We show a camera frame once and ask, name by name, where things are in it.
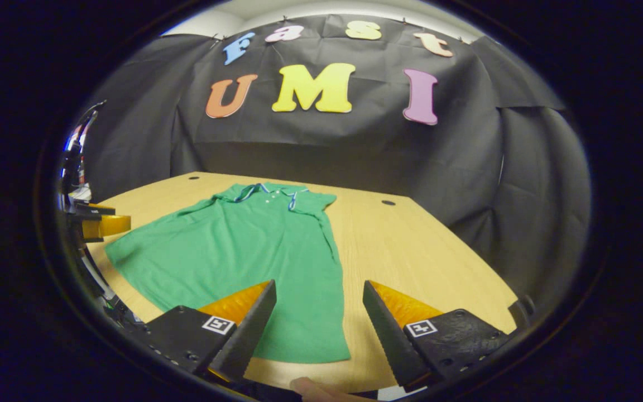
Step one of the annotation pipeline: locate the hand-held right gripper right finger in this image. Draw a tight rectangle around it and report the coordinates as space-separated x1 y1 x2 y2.
362 280 512 393

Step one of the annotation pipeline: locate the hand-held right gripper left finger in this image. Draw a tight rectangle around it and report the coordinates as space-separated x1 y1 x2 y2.
144 280 277 384

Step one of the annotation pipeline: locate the green T-shirt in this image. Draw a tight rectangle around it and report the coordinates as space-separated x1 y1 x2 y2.
104 183 351 363

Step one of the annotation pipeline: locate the computer monitor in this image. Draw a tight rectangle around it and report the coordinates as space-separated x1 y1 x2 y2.
63 109 94 190

